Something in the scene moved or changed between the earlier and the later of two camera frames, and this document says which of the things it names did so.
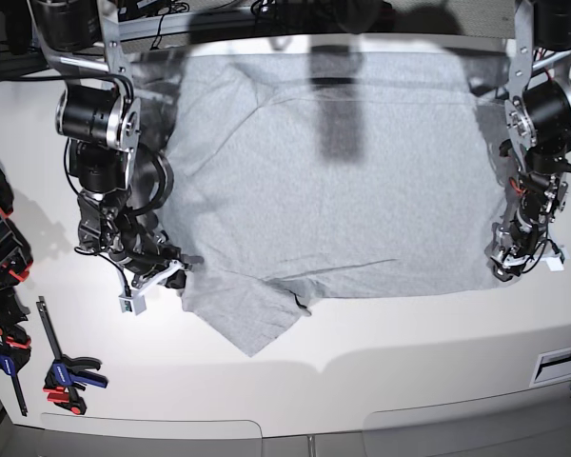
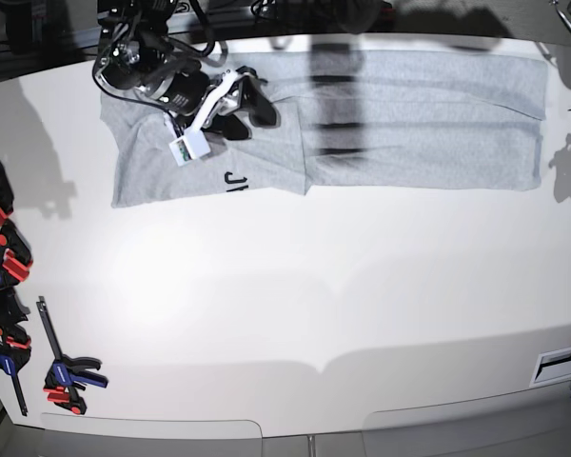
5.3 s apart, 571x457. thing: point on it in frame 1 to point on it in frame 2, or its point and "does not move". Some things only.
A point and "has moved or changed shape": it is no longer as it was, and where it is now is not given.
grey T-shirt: (300, 176) has moved or changed shape
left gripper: (154, 258) to (224, 98)
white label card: (557, 366) does not move
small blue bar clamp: (67, 374) does not move
